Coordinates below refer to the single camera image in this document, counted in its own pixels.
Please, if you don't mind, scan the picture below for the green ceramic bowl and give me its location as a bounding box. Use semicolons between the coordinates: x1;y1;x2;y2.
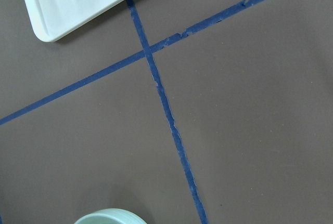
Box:
75;208;146;224

